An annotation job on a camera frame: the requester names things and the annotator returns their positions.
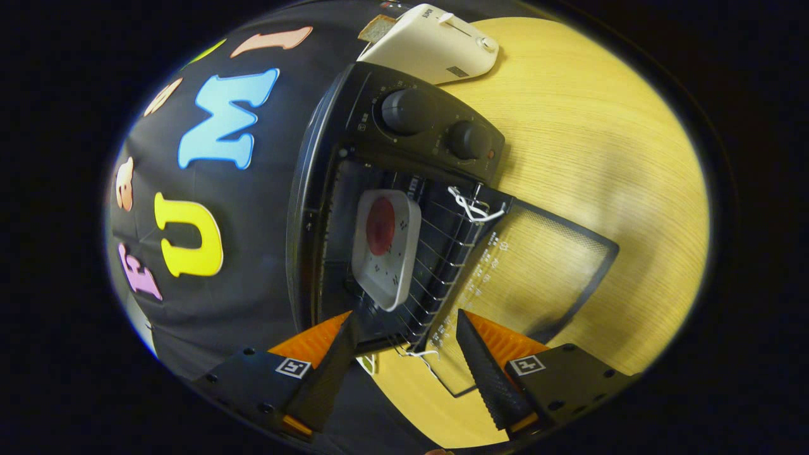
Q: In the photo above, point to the white bread toaster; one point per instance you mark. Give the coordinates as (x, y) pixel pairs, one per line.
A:
(430, 44)

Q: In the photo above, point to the black toaster oven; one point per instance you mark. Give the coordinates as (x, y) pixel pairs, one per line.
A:
(354, 101)

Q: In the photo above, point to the white square plate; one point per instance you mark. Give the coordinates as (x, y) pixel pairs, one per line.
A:
(389, 278)

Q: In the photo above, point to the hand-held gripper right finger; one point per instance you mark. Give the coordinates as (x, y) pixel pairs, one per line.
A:
(490, 379)

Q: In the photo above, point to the toast bread slice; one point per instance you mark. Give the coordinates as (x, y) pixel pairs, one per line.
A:
(378, 28)

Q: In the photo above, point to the pink ham slice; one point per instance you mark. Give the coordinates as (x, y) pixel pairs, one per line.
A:
(380, 224)

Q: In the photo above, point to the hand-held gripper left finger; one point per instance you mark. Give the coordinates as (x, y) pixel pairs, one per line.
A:
(328, 379)

